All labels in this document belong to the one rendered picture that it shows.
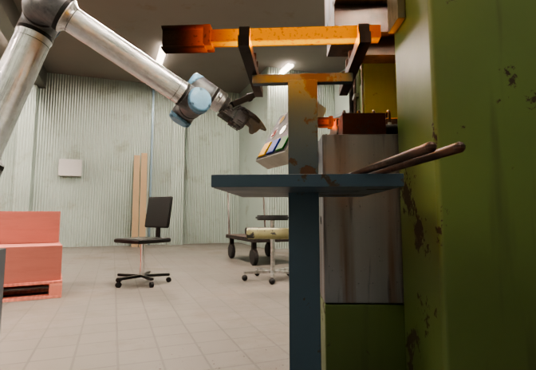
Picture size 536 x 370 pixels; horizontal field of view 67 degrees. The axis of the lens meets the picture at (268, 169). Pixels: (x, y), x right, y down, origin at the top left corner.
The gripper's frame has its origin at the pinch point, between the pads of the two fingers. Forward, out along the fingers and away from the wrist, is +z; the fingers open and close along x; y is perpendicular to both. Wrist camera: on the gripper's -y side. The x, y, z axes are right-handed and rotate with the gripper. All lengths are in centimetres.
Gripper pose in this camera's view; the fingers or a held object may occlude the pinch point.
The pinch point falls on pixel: (264, 127)
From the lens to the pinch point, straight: 174.8
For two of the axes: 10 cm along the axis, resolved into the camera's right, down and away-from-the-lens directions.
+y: -4.6, 8.4, -2.9
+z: 7.9, 5.3, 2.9
